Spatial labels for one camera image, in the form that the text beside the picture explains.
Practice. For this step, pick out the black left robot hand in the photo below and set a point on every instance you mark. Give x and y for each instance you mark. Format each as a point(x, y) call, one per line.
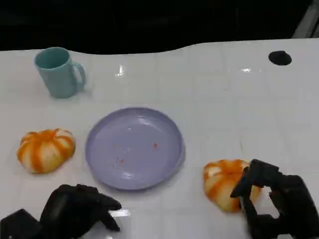
point(69, 211)

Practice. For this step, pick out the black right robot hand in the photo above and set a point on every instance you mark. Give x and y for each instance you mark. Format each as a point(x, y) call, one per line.
point(294, 196)

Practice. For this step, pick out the orange and white bread roll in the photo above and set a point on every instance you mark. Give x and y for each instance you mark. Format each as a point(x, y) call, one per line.
point(221, 181)
point(45, 152)

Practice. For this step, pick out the lilac plate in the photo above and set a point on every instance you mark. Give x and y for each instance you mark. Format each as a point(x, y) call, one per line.
point(132, 154)

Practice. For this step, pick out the pale green mug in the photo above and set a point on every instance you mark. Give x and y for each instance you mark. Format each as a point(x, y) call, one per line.
point(56, 77)

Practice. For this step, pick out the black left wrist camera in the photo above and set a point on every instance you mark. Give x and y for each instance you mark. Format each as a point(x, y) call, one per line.
point(18, 226)

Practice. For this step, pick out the grey metal frame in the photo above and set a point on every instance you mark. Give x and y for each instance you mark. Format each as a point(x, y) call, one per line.
point(307, 20)

